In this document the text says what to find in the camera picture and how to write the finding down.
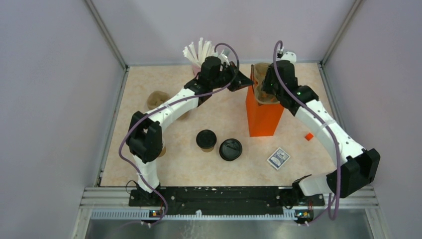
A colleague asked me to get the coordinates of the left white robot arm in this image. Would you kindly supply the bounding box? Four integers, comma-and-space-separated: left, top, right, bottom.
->
124, 57, 253, 206

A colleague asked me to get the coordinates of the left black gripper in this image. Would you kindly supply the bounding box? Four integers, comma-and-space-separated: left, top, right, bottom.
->
211, 61, 254, 92

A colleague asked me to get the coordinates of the single black cup lid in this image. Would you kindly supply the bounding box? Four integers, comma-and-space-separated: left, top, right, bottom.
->
196, 129, 217, 149

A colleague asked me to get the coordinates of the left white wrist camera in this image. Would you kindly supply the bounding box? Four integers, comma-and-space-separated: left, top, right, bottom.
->
217, 48, 230, 65

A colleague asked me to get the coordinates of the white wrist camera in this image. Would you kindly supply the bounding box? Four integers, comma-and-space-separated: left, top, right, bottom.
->
217, 48, 230, 65
277, 48, 297, 64

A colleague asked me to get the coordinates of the single brown paper cup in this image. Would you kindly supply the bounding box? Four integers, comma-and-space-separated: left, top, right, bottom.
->
201, 147, 214, 153

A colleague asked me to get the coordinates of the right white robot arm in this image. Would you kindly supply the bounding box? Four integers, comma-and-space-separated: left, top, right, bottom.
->
262, 60, 380, 205

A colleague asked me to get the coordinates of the pink straw holder cup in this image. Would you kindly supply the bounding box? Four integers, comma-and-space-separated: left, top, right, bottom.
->
192, 63, 201, 76

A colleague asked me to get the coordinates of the stack of black cup lids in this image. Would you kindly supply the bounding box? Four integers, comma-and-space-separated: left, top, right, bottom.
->
219, 138, 243, 161

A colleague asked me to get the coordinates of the brown pulp cup carrier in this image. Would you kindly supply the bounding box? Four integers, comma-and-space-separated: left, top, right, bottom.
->
147, 91, 190, 121

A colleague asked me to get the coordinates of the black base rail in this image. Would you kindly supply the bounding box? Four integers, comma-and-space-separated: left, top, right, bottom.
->
128, 186, 325, 216

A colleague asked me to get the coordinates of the small red cube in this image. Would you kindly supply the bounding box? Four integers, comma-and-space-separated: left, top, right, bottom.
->
305, 133, 314, 141

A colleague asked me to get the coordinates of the single brown pulp carrier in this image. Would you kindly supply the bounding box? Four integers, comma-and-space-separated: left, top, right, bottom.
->
251, 62, 281, 106

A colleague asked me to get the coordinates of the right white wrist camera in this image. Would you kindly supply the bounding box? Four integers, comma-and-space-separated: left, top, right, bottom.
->
277, 48, 297, 64

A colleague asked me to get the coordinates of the blue playing card box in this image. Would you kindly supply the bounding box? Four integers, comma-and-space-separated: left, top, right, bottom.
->
267, 147, 291, 170

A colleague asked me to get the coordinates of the stack of brown paper cups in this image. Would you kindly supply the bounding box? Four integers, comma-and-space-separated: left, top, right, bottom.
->
158, 146, 167, 157

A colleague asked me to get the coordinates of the orange paper bag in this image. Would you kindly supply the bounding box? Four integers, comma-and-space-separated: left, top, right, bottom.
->
245, 63, 284, 137

